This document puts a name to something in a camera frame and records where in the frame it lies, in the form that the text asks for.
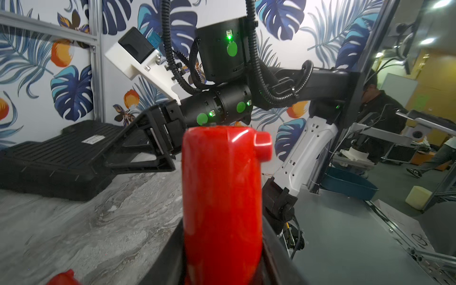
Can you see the large black tool case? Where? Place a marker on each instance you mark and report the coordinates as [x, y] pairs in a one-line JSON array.
[[61, 166]]

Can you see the red flashlight front row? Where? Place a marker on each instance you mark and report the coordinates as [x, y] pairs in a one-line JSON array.
[[222, 203]]

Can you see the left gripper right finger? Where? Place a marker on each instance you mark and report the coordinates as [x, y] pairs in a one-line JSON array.
[[276, 266]]

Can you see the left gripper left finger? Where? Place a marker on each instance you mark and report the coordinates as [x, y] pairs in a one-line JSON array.
[[169, 267]]

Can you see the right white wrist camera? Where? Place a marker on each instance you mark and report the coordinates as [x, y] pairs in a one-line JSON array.
[[135, 56]]

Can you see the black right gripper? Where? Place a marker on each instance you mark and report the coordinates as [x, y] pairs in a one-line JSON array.
[[160, 129]]

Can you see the teal bin outside cell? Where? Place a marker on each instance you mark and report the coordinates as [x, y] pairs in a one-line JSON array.
[[349, 184]]

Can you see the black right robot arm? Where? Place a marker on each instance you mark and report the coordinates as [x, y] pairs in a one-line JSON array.
[[220, 82]]

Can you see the person behind the cell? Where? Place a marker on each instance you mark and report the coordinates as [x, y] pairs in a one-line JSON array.
[[377, 110]]

